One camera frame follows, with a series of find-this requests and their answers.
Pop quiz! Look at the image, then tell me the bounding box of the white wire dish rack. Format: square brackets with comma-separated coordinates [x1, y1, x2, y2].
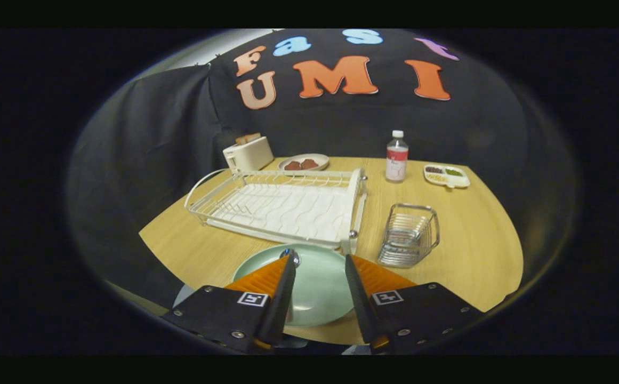
[184, 168, 368, 254]

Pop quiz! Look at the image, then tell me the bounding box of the cream toaster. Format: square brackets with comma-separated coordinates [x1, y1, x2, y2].
[223, 134, 274, 172]

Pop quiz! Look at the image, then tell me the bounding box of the metal wire basket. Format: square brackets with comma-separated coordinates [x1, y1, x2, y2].
[377, 203, 440, 268]

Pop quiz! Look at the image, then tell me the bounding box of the white sectioned snack dish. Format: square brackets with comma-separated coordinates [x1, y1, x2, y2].
[423, 164, 471, 189]

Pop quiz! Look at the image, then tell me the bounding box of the pale green plate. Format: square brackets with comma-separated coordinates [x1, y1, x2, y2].
[232, 244, 355, 327]

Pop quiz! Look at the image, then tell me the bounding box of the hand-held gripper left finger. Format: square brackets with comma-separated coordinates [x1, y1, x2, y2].
[161, 252, 298, 354]

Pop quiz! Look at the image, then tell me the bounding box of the brown round plate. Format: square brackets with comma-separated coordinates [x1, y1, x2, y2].
[278, 154, 330, 172]

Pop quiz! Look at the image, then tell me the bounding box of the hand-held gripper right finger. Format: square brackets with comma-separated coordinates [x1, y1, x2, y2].
[344, 254, 484, 354]

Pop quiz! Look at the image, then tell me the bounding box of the clear bottle with red label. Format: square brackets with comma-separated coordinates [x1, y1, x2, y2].
[385, 130, 409, 183]

